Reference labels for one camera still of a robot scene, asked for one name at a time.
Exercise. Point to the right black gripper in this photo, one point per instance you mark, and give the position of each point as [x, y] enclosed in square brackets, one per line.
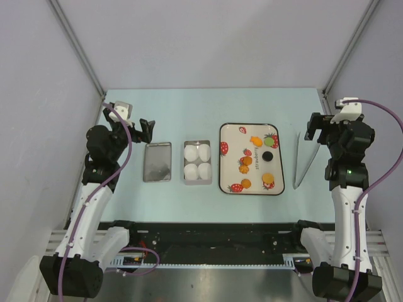
[322, 122]

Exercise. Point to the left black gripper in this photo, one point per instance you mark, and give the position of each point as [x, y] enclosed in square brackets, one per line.
[147, 128]

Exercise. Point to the black round cookie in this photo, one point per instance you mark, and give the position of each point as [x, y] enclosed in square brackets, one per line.
[267, 156]

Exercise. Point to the metal tongs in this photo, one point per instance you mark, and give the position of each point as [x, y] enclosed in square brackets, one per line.
[303, 159]

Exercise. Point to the tan round cookie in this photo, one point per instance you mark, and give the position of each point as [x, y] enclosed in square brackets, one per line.
[268, 178]

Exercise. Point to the brown ridged cookie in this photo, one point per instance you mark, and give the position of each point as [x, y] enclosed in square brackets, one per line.
[246, 183]

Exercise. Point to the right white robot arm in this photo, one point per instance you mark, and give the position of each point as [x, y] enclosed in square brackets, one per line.
[343, 271]

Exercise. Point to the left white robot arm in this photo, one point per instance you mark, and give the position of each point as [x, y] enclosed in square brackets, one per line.
[77, 267]

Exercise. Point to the silver tin lid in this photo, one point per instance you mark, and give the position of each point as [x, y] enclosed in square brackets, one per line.
[157, 162]

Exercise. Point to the green round cookie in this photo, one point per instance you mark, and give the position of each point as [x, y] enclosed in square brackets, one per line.
[269, 141]

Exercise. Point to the white paper cup back-left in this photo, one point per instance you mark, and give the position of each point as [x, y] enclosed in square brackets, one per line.
[190, 153]

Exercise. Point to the orange fish cookie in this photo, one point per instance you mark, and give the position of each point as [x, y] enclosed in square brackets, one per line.
[256, 141]

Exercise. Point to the white paper cup front-left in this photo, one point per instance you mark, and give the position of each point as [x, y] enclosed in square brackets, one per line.
[191, 172]

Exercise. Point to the white paper cup back-right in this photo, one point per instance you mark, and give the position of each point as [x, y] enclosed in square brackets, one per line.
[204, 152]

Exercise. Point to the silver tin box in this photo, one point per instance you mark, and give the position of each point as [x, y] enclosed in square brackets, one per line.
[198, 161]

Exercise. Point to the strawberry pattern tray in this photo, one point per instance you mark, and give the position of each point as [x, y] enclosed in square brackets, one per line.
[234, 145]

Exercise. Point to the white paper cup front-right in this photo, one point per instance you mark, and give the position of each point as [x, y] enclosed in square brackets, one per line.
[205, 171]

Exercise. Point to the brown round cookie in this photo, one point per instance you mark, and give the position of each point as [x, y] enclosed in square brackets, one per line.
[247, 160]

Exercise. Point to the orange flower cookie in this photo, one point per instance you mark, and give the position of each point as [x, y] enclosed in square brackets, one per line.
[244, 169]

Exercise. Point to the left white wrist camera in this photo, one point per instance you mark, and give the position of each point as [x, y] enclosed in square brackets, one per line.
[123, 109]

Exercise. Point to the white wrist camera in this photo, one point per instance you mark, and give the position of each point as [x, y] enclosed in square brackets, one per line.
[123, 109]
[350, 109]

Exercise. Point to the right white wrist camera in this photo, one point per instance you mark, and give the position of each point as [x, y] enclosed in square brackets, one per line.
[350, 109]

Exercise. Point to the aluminium frame post right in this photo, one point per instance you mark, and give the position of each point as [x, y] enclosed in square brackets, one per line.
[351, 45]

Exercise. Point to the aluminium frame post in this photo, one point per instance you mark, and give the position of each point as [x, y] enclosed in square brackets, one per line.
[351, 45]
[76, 45]

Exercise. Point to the aluminium frame post left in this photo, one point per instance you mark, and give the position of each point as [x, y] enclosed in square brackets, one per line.
[76, 45]

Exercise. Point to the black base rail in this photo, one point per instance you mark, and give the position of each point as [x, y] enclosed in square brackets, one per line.
[218, 244]

